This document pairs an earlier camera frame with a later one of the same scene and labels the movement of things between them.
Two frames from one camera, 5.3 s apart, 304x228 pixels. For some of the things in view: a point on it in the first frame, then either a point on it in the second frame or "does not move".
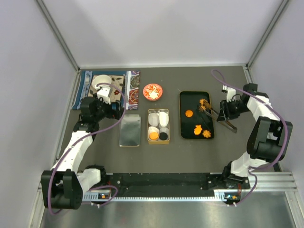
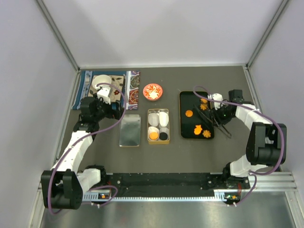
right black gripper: x=225 y=113 does not move
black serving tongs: x=207 y=109 -> x=216 y=125
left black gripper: x=112 y=112 does not move
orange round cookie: x=154 y=135 does not move
